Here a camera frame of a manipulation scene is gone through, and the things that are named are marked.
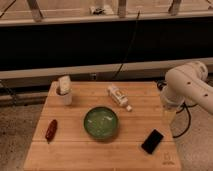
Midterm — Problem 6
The green ceramic bowl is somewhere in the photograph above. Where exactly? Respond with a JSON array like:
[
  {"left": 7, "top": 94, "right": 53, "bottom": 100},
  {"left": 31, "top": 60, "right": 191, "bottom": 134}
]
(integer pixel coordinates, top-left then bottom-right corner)
[{"left": 83, "top": 106, "right": 119, "bottom": 140}]

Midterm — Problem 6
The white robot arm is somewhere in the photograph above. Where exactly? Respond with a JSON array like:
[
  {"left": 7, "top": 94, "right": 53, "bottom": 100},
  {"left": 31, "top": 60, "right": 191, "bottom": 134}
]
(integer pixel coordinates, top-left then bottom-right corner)
[{"left": 160, "top": 61, "right": 213, "bottom": 115}]

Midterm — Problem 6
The white plastic bottle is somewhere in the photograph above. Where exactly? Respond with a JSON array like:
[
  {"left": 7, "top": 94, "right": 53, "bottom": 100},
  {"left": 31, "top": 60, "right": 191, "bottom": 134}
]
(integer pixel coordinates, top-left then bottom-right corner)
[{"left": 107, "top": 85, "right": 132, "bottom": 112}]

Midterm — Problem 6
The crumpled white packet in cup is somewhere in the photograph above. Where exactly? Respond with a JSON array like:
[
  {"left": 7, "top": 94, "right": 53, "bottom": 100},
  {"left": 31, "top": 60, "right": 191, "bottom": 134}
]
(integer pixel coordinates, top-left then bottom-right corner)
[{"left": 58, "top": 76, "right": 71, "bottom": 95}]

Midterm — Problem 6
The white cup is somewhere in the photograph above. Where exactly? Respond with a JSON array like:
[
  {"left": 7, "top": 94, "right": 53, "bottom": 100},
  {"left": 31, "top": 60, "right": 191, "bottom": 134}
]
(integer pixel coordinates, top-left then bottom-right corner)
[{"left": 56, "top": 88, "right": 72, "bottom": 106}]

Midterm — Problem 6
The red chili pepper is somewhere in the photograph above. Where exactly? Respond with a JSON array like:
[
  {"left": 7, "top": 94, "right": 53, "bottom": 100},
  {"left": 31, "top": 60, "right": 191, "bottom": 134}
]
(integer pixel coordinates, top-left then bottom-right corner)
[{"left": 45, "top": 120, "right": 57, "bottom": 142}]

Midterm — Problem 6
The black smartphone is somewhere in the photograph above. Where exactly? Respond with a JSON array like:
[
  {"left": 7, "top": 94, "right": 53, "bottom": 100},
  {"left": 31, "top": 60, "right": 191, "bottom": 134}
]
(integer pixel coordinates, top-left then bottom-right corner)
[{"left": 141, "top": 129, "right": 164, "bottom": 154}]

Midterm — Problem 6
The black floor cable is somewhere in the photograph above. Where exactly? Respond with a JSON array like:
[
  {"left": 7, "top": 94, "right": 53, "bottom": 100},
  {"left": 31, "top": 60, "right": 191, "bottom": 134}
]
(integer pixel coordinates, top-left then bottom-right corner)
[{"left": 172, "top": 102, "right": 198, "bottom": 139}]

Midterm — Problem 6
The black hanging cable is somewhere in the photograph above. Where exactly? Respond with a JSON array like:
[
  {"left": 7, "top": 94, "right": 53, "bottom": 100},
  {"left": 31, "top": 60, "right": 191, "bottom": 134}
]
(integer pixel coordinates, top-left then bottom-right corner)
[{"left": 111, "top": 9, "right": 141, "bottom": 81}]

